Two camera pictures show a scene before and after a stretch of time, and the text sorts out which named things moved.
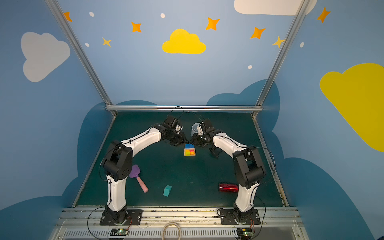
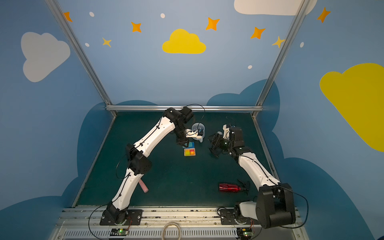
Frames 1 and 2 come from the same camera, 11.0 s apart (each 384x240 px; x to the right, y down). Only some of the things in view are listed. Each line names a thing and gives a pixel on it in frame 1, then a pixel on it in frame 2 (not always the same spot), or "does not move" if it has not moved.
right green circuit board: (244, 233) does not move
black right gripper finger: (215, 151) does not move
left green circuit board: (119, 232) does not move
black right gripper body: (198, 140) to (218, 141)
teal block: (167, 190) to (191, 145)
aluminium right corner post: (302, 8) does not move
